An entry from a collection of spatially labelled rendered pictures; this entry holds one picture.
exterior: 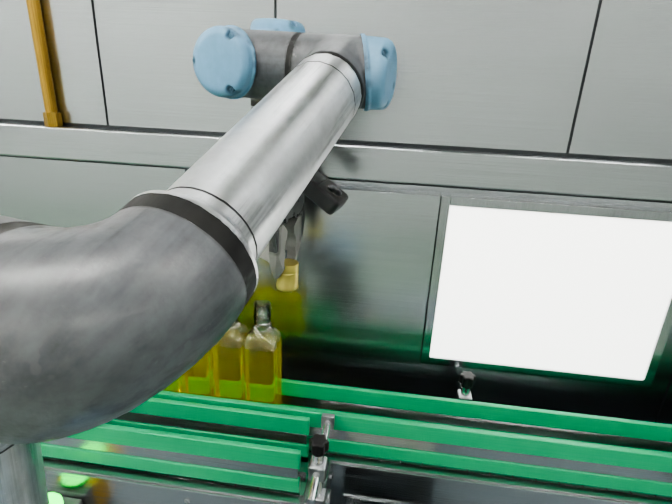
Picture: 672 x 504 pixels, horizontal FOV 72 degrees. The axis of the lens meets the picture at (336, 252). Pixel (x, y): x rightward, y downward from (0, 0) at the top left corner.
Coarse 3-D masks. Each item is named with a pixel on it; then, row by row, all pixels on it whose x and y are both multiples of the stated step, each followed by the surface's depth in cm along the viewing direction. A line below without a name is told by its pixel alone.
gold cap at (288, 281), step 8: (288, 264) 73; (296, 264) 73; (288, 272) 72; (296, 272) 73; (280, 280) 73; (288, 280) 73; (296, 280) 74; (280, 288) 74; (288, 288) 73; (296, 288) 74
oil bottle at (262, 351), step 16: (256, 336) 78; (272, 336) 79; (256, 352) 78; (272, 352) 78; (256, 368) 80; (272, 368) 79; (256, 384) 81; (272, 384) 81; (256, 400) 82; (272, 400) 82
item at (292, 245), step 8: (288, 224) 73; (296, 224) 73; (288, 232) 73; (296, 232) 74; (288, 240) 74; (296, 240) 74; (288, 248) 75; (296, 248) 75; (288, 256) 75; (296, 256) 75
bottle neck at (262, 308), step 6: (258, 300) 79; (264, 300) 79; (258, 306) 77; (264, 306) 77; (270, 306) 78; (258, 312) 77; (264, 312) 77; (270, 312) 78; (258, 318) 78; (264, 318) 78; (270, 318) 79; (258, 324) 78; (264, 324) 78; (270, 324) 79; (258, 330) 79; (264, 330) 79
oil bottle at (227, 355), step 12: (240, 324) 81; (228, 336) 79; (240, 336) 79; (216, 348) 79; (228, 348) 79; (240, 348) 79; (216, 360) 80; (228, 360) 80; (240, 360) 80; (216, 372) 81; (228, 372) 81; (240, 372) 81; (216, 384) 82; (228, 384) 82; (240, 384) 81; (216, 396) 83; (228, 396) 83; (240, 396) 82
